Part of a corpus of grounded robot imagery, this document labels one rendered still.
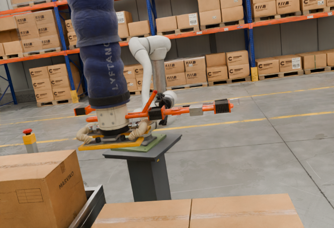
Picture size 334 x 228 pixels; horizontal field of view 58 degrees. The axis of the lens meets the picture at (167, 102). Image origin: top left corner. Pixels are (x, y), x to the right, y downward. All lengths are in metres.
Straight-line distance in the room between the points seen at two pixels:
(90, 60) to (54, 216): 0.90
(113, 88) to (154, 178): 1.14
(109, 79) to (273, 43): 8.97
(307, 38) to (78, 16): 9.40
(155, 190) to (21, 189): 1.09
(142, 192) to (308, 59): 7.38
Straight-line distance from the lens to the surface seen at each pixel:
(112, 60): 1.58
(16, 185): 1.90
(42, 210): 1.90
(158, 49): 2.30
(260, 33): 10.19
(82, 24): 1.56
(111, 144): 1.60
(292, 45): 10.43
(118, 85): 1.58
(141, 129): 1.57
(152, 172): 2.47
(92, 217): 2.18
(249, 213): 1.89
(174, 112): 1.58
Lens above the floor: 1.59
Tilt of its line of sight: 12 degrees down
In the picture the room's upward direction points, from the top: 8 degrees counter-clockwise
